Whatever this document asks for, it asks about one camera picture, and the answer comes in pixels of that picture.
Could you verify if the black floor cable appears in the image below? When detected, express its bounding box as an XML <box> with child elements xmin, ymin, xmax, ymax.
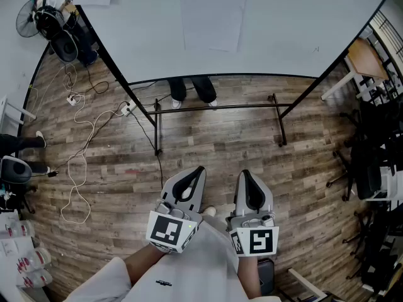
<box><xmin>128</xmin><ymin>109</ymin><xmax>164</xmax><ymax>191</ymax></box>

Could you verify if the dark grey case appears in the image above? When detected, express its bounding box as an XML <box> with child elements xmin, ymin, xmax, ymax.
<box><xmin>257</xmin><ymin>257</ymin><xmax>276</xmax><ymax>296</ymax></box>

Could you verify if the long white cable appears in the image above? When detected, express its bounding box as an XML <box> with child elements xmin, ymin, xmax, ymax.
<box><xmin>59</xmin><ymin>92</ymin><xmax>127</xmax><ymax>225</ymax></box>

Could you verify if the black standing fan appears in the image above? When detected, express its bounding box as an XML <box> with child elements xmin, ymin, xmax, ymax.
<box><xmin>15</xmin><ymin>0</ymin><xmax>43</xmax><ymax>40</ymax></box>

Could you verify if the person's right forearm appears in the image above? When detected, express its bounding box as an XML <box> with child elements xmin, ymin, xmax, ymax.
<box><xmin>237</xmin><ymin>254</ymin><xmax>263</xmax><ymax>299</ymax></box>

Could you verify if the person's left forearm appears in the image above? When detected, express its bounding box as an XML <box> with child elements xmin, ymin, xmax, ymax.
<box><xmin>124</xmin><ymin>242</ymin><xmax>167</xmax><ymax>286</ymax></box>

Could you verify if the clear bottle red label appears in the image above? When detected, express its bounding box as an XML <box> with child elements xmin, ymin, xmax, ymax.
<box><xmin>0</xmin><ymin>220</ymin><xmax>35</xmax><ymax>239</ymax></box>
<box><xmin>16</xmin><ymin>246</ymin><xmax>52</xmax><ymax>272</ymax></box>
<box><xmin>16</xmin><ymin>268</ymin><xmax>54</xmax><ymax>289</ymax></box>

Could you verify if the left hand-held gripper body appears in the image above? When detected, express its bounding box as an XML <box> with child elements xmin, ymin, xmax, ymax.
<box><xmin>145</xmin><ymin>199</ymin><xmax>203</xmax><ymax>254</ymax></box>

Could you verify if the white metal frame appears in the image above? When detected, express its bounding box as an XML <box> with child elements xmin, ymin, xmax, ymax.
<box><xmin>287</xmin><ymin>267</ymin><xmax>329</xmax><ymax>302</ymax></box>

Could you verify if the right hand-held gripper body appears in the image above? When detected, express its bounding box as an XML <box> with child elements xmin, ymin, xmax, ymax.
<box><xmin>225</xmin><ymin>210</ymin><xmax>280</xmax><ymax>258</ymax></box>

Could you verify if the person's white shirt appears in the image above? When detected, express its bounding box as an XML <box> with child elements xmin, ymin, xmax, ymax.
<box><xmin>62</xmin><ymin>218</ymin><xmax>281</xmax><ymax>302</ymax></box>

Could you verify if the black office chair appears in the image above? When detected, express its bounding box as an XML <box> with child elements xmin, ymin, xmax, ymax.
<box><xmin>326</xmin><ymin>143</ymin><xmax>384</xmax><ymax>201</ymax></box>
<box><xmin>342</xmin><ymin>211</ymin><xmax>403</xmax><ymax>296</ymax></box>

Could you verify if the black metal railing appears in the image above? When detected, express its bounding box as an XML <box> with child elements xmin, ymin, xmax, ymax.
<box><xmin>367</xmin><ymin>9</ymin><xmax>403</xmax><ymax>63</ymax></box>

